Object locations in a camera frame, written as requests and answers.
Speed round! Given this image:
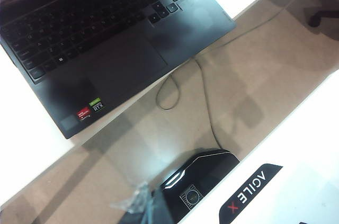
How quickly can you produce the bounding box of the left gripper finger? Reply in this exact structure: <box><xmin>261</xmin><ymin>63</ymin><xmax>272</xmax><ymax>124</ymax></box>
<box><xmin>110</xmin><ymin>181</ymin><xmax>183</xmax><ymax>224</ymax></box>

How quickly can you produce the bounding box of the dark grey laptop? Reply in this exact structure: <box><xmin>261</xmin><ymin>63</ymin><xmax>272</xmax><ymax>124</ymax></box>
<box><xmin>0</xmin><ymin>0</ymin><xmax>237</xmax><ymax>140</ymax></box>

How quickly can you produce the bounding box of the white AgileX robot base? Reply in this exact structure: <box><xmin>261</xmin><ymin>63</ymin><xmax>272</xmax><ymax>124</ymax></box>
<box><xmin>182</xmin><ymin>70</ymin><xmax>339</xmax><ymax>224</ymax></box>

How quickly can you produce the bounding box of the black mobile chassis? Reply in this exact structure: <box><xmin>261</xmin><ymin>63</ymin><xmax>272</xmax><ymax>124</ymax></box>
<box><xmin>158</xmin><ymin>149</ymin><xmax>242</xmax><ymax>224</ymax></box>

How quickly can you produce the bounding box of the black chair caster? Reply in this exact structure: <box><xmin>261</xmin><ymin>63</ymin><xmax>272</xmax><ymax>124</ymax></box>
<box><xmin>308</xmin><ymin>8</ymin><xmax>339</xmax><ymax>28</ymax></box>

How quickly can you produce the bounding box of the thin grey floor cable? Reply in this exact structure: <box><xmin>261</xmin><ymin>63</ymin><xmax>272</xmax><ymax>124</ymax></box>
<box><xmin>155</xmin><ymin>0</ymin><xmax>321</xmax><ymax>152</ymax></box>

